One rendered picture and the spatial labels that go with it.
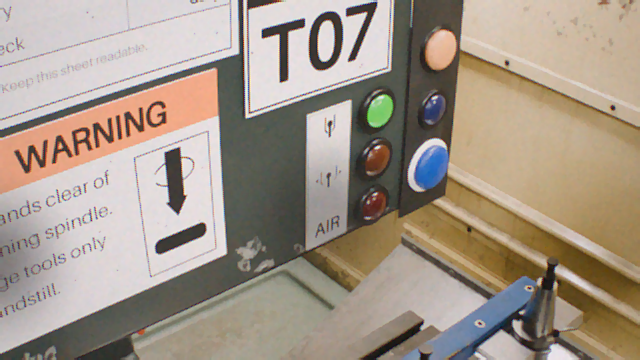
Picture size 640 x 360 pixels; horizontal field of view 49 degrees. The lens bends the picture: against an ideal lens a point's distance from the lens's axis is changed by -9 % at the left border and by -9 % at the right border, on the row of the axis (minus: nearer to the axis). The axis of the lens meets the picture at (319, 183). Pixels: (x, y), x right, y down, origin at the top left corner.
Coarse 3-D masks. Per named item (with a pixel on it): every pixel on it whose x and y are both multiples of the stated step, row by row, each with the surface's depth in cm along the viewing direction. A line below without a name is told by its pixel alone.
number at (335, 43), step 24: (336, 0) 37; (360, 0) 38; (384, 0) 39; (312, 24) 37; (336, 24) 38; (360, 24) 39; (312, 48) 37; (336, 48) 38; (360, 48) 40; (312, 72) 38; (336, 72) 39
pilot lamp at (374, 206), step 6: (378, 192) 45; (372, 198) 45; (378, 198) 45; (384, 198) 46; (366, 204) 45; (372, 204) 45; (378, 204) 45; (384, 204) 46; (366, 210) 45; (372, 210) 45; (378, 210) 46; (366, 216) 45; (372, 216) 46; (378, 216) 46
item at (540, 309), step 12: (540, 288) 85; (552, 288) 85; (540, 300) 86; (552, 300) 86; (528, 312) 88; (540, 312) 86; (552, 312) 87; (528, 324) 88; (540, 324) 87; (552, 324) 88; (540, 336) 88
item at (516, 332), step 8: (520, 312) 92; (520, 320) 90; (512, 328) 90; (520, 328) 89; (560, 328) 89; (512, 336) 90; (520, 336) 88; (528, 336) 88; (552, 336) 90; (528, 344) 88; (536, 344) 87; (544, 344) 87; (552, 344) 88; (536, 352) 88; (544, 352) 88
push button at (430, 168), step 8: (424, 152) 47; (432, 152) 47; (440, 152) 47; (424, 160) 47; (432, 160) 47; (440, 160) 47; (448, 160) 48; (416, 168) 47; (424, 168) 47; (432, 168) 47; (440, 168) 48; (416, 176) 47; (424, 176) 47; (432, 176) 48; (440, 176) 48; (416, 184) 47; (424, 184) 47; (432, 184) 48
